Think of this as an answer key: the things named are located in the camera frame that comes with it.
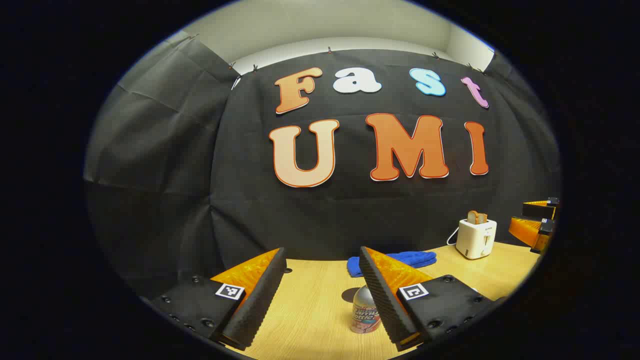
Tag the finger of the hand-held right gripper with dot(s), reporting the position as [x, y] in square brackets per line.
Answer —
[525, 230]
[540, 211]

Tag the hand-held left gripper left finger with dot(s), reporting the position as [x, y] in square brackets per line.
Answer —
[260, 295]

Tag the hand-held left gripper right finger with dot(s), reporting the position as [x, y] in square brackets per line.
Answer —
[382, 300]

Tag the silver water bottle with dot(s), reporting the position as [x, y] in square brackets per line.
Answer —
[364, 312]

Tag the white toaster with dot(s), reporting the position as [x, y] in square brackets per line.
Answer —
[475, 240]

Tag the blue folded towel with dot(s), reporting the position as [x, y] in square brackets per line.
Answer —
[415, 258]

